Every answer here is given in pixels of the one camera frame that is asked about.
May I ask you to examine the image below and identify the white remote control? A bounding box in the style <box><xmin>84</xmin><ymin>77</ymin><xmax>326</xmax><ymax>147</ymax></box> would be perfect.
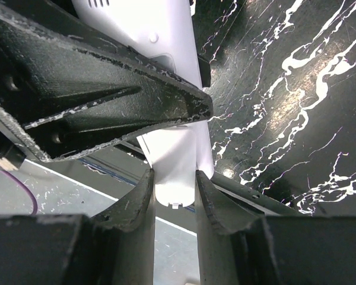
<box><xmin>71</xmin><ymin>0</ymin><xmax>215</xmax><ymax>208</ymax></box>

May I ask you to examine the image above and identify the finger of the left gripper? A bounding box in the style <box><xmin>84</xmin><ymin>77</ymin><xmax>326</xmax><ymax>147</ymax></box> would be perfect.
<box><xmin>189</xmin><ymin>0</ymin><xmax>212</xmax><ymax>88</ymax></box>
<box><xmin>0</xmin><ymin>16</ymin><xmax>213</xmax><ymax>159</ymax></box>

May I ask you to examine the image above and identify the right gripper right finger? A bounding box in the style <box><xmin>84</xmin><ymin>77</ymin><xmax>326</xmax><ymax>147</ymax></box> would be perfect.
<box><xmin>195</xmin><ymin>171</ymin><xmax>356</xmax><ymax>284</ymax></box>

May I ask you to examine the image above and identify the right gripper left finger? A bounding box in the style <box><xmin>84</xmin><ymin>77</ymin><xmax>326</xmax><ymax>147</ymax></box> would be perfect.
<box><xmin>0</xmin><ymin>169</ymin><xmax>155</xmax><ymax>284</ymax></box>

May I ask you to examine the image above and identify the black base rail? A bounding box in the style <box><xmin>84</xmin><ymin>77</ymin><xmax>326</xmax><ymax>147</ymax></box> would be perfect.
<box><xmin>23</xmin><ymin>144</ymin><xmax>301</xmax><ymax>220</ymax></box>

